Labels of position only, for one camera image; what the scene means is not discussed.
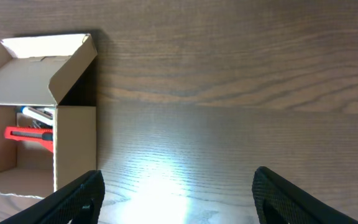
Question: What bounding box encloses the red multi-tool pocket knife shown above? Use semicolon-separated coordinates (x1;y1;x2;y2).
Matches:
30;119;53;129

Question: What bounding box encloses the red utility knife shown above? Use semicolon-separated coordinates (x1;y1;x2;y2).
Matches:
4;126;54;153

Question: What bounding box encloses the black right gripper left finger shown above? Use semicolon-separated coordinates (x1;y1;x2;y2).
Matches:
0;170;105;224

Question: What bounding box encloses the blue whiteboard marker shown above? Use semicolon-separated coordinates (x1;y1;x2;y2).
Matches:
19;106;55;126

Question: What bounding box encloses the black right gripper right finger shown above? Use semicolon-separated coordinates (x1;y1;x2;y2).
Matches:
252;166;358;224

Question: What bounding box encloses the open cardboard box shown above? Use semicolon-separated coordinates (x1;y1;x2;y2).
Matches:
0;34;98;198

